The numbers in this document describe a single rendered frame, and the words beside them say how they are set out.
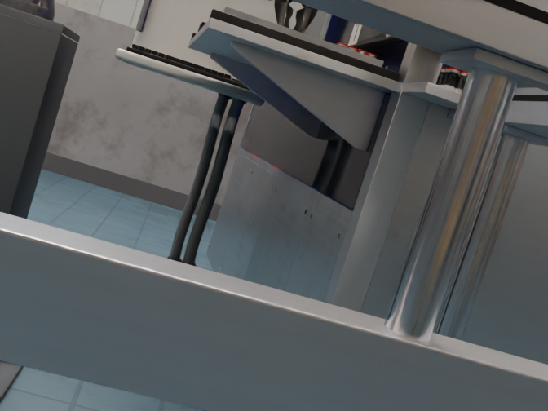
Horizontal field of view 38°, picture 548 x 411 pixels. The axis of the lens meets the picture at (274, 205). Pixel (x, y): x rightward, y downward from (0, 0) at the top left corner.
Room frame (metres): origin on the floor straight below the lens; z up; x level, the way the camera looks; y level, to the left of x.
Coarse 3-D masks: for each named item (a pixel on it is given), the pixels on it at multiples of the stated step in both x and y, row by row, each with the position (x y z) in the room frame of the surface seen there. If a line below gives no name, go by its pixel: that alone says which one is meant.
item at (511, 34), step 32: (320, 0) 0.79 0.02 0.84; (352, 0) 0.74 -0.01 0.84; (384, 0) 0.73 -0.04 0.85; (416, 0) 0.74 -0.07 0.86; (448, 0) 0.74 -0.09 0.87; (480, 0) 0.75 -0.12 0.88; (512, 0) 0.75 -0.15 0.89; (544, 0) 0.76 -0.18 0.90; (384, 32) 0.85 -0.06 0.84; (416, 32) 0.79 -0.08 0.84; (448, 32) 0.74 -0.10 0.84; (480, 32) 0.75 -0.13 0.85; (512, 32) 0.76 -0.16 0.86; (544, 32) 0.76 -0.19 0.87; (544, 64) 0.76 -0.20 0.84
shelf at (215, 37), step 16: (208, 32) 1.62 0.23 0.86; (224, 32) 1.54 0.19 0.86; (240, 32) 1.54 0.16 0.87; (192, 48) 2.19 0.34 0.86; (208, 48) 2.02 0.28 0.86; (224, 48) 1.87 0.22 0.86; (272, 48) 1.56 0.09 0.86; (288, 48) 1.56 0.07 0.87; (320, 64) 1.58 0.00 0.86; (336, 64) 1.58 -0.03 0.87; (352, 80) 1.66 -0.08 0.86; (368, 80) 1.60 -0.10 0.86; (384, 80) 1.60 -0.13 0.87
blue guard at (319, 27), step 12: (324, 12) 2.64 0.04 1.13; (312, 24) 2.78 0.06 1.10; (324, 24) 2.58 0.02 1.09; (336, 24) 2.40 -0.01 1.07; (348, 24) 2.24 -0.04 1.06; (312, 36) 2.71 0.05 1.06; (324, 36) 2.52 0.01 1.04; (336, 36) 2.35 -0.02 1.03; (348, 36) 2.19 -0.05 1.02; (360, 36) 2.06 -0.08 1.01; (372, 36) 1.95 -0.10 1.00
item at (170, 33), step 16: (160, 0) 2.52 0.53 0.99; (176, 0) 2.52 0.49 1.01; (192, 0) 2.52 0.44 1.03; (208, 0) 2.53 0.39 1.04; (224, 0) 2.53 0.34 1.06; (240, 0) 2.53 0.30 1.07; (256, 0) 2.54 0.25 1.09; (272, 0) 2.54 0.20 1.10; (288, 0) 2.54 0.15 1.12; (160, 16) 2.52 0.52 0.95; (176, 16) 2.52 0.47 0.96; (192, 16) 2.52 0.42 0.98; (208, 16) 2.53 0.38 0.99; (256, 16) 2.54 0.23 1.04; (272, 16) 2.54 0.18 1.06; (144, 32) 2.52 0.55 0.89; (160, 32) 2.52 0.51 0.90; (176, 32) 2.52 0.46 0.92; (192, 32) 2.53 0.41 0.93; (160, 48) 2.52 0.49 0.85; (176, 48) 2.52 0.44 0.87; (208, 64) 2.53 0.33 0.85
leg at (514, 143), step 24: (504, 144) 1.42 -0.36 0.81; (528, 144) 1.43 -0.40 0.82; (504, 168) 1.41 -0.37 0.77; (504, 192) 1.41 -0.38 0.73; (480, 216) 1.42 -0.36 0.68; (480, 240) 1.41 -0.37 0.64; (480, 264) 1.41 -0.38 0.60; (456, 288) 1.42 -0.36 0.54; (456, 312) 1.41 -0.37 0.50; (456, 336) 1.41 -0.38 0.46
